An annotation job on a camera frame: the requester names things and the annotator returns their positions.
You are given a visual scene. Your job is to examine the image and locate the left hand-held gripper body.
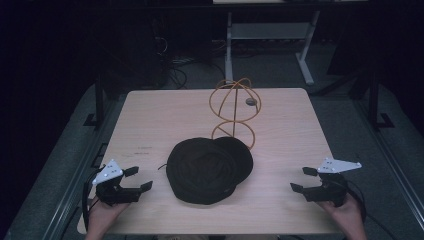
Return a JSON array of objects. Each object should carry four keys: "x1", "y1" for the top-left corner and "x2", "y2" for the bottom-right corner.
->
[{"x1": 91, "y1": 158, "x2": 143, "y2": 207}]

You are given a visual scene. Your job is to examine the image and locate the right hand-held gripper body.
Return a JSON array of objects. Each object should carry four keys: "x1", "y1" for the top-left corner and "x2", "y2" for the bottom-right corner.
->
[{"x1": 303, "y1": 157, "x2": 363, "y2": 208}]

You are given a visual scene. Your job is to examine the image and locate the black cap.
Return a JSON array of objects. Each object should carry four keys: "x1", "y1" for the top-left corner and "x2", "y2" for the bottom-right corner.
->
[{"x1": 157, "y1": 135, "x2": 255, "y2": 206}]

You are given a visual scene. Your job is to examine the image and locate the person's left hand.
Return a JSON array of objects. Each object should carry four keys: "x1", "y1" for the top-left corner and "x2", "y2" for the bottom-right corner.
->
[{"x1": 86, "y1": 195, "x2": 130, "y2": 233}]

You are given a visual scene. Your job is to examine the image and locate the person's right hand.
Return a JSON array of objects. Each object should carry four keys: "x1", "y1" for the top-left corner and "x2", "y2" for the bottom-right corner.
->
[{"x1": 316, "y1": 192, "x2": 367, "y2": 235}]

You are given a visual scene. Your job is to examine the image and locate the black metal stand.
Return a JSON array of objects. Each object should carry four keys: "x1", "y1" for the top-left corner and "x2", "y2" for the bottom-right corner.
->
[
  {"x1": 367, "y1": 66, "x2": 396, "y2": 130},
  {"x1": 82, "y1": 74, "x2": 106, "y2": 130}
]

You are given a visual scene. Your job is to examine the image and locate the left hand-held gripper black cable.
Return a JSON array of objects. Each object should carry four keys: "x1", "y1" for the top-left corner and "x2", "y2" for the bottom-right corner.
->
[{"x1": 81, "y1": 169, "x2": 102, "y2": 232}]

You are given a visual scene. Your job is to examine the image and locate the hand-held gripper black cable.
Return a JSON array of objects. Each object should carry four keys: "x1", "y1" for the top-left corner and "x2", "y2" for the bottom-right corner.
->
[
  {"x1": 81, "y1": 169, "x2": 102, "y2": 232},
  {"x1": 345, "y1": 181, "x2": 398, "y2": 240}
]

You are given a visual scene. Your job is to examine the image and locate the right hand-held gripper black cable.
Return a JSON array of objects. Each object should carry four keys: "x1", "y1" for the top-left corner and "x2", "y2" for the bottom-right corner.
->
[{"x1": 345, "y1": 181, "x2": 398, "y2": 240}]

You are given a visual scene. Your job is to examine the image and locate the grey metal rail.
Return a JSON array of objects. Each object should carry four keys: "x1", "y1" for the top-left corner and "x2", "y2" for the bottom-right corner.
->
[
  {"x1": 353, "y1": 98, "x2": 424, "y2": 231},
  {"x1": 41, "y1": 96, "x2": 116, "y2": 240}
]

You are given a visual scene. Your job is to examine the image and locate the gold wire hat stand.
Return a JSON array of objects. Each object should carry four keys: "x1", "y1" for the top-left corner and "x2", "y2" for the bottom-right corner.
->
[{"x1": 208, "y1": 77, "x2": 263, "y2": 151}]

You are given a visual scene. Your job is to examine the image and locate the black floor cables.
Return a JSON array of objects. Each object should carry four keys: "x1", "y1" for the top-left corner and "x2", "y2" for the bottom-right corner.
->
[{"x1": 154, "y1": 34, "x2": 228, "y2": 91}]

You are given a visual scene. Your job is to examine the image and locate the white metal desk frame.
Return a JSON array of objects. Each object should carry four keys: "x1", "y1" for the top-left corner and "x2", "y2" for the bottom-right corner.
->
[{"x1": 212, "y1": 0, "x2": 368, "y2": 86}]

